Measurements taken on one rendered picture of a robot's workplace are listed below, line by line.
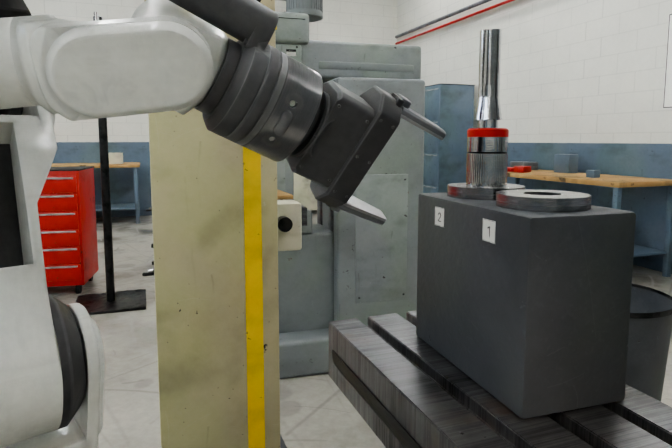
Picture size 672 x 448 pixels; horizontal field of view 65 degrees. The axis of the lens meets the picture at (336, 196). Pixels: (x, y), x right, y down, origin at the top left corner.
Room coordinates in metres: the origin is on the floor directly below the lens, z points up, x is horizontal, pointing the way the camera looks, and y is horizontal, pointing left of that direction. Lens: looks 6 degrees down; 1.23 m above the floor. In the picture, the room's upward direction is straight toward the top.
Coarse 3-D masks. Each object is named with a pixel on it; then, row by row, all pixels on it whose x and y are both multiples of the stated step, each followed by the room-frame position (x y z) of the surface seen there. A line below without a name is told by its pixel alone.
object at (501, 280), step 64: (448, 192) 0.62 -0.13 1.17; (512, 192) 0.54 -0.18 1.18; (576, 192) 0.54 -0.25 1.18; (448, 256) 0.58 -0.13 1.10; (512, 256) 0.47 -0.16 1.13; (576, 256) 0.47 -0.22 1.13; (448, 320) 0.58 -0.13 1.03; (512, 320) 0.47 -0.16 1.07; (576, 320) 0.47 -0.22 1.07; (512, 384) 0.47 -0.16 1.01; (576, 384) 0.47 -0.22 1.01
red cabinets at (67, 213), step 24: (72, 168) 4.21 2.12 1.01; (48, 192) 4.03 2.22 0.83; (72, 192) 4.07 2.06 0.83; (48, 216) 4.03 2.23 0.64; (72, 216) 4.06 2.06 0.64; (48, 240) 4.03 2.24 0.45; (72, 240) 4.06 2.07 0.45; (96, 240) 4.54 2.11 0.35; (48, 264) 4.03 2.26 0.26; (72, 264) 4.06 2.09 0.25; (96, 264) 4.50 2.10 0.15
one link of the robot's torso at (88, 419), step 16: (80, 304) 0.57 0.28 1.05; (80, 320) 0.54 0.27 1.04; (96, 336) 0.55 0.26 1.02; (96, 352) 0.53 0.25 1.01; (96, 368) 0.52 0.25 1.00; (96, 384) 0.53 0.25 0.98; (96, 400) 0.53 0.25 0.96; (80, 416) 0.55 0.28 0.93; (96, 416) 0.54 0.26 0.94; (64, 432) 0.55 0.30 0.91; (80, 432) 0.55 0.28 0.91; (96, 432) 0.54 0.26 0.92
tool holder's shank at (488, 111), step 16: (480, 32) 0.62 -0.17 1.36; (496, 32) 0.61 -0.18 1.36; (480, 48) 0.62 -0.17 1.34; (496, 48) 0.61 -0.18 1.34; (480, 64) 0.62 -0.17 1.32; (496, 64) 0.61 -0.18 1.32; (480, 80) 0.62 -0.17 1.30; (496, 80) 0.61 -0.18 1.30; (480, 96) 0.62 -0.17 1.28; (496, 96) 0.61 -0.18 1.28; (480, 112) 0.61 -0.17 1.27; (496, 112) 0.61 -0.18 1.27
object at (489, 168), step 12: (468, 144) 0.62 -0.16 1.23; (480, 144) 0.60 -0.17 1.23; (492, 144) 0.60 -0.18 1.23; (504, 144) 0.60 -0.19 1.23; (468, 156) 0.62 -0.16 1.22; (480, 156) 0.60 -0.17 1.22; (492, 156) 0.60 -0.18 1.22; (504, 156) 0.60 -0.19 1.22; (468, 168) 0.62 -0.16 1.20; (480, 168) 0.60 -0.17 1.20; (492, 168) 0.60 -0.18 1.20; (504, 168) 0.60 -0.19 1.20; (468, 180) 0.61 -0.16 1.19; (480, 180) 0.60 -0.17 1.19; (492, 180) 0.60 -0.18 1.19; (504, 180) 0.60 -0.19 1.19
